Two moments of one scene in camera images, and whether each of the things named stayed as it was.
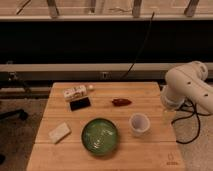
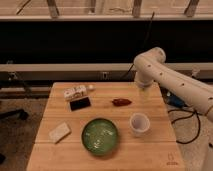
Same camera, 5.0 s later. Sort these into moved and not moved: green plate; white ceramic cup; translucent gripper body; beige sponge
Moved: translucent gripper body
Not moved: beige sponge; white ceramic cup; green plate
